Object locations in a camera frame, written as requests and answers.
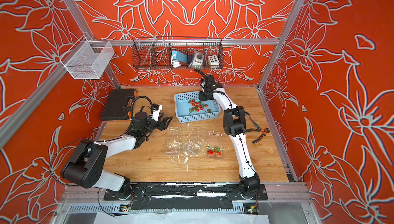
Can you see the clear acrylic wall box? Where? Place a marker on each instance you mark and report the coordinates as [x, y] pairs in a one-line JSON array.
[[87, 61]]

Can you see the pile of strawberries in basket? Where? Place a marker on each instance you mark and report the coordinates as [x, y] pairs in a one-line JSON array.
[[198, 106]]

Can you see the white button box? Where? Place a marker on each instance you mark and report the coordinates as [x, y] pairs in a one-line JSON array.
[[213, 62]]

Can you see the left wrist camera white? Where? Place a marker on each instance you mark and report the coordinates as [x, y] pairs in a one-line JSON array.
[[156, 110]]

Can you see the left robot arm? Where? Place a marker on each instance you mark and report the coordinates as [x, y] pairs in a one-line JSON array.
[[85, 167]]

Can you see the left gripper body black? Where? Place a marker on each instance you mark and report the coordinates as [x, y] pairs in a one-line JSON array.
[[151, 125]]

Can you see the orange handled pliers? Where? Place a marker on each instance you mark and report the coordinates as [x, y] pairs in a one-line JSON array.
[[257, 128]]

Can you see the blue white device in basket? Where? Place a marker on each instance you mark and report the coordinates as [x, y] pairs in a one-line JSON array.
[[177, 58]]

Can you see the clear clamshell container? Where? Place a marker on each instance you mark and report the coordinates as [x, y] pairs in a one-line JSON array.
[[173, 141], [192, 147], [213, 139]]

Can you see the blue perforated plastic basket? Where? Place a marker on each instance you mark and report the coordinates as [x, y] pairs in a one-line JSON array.
[[182, 106]]

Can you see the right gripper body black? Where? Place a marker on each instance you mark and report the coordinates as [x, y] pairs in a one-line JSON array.
[[204, 96]]

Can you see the black wire wall basket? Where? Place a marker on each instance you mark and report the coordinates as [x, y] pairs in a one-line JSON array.
[[154, 53]]

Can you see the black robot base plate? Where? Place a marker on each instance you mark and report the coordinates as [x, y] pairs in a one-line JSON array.
[[186, 197]]

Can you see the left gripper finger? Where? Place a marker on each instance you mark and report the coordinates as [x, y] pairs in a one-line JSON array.
[[156, 110], [163, 123]]

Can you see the black plastic tool case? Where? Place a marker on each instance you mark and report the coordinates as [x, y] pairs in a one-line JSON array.
[[118, 105]]

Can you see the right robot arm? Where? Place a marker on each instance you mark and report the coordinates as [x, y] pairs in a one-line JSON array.
[[234, 125]]

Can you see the grey box with dials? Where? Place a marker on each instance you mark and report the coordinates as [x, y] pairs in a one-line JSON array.
[[197, 60]]

